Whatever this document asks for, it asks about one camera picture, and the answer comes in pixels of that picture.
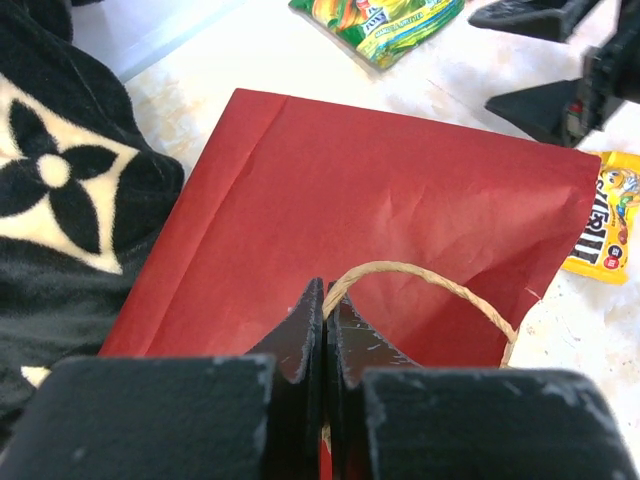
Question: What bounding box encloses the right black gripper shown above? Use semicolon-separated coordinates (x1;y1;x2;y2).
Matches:
468;0;639;148

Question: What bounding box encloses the red brown paper bag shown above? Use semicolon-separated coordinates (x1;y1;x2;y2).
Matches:
98;88;602;480

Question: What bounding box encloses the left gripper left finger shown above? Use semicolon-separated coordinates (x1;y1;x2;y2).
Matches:
1;279;324;479

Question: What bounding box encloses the black floral pillow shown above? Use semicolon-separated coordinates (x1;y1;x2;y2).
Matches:
1;1;185;440

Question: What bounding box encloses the yellow m&m's packet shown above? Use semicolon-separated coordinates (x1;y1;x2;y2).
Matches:
562;151;639;285

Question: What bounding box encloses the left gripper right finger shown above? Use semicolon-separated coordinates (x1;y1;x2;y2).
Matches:
325;295;638;479

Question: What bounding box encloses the green yellow snack packet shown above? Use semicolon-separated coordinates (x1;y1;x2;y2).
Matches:
289;0;465;69

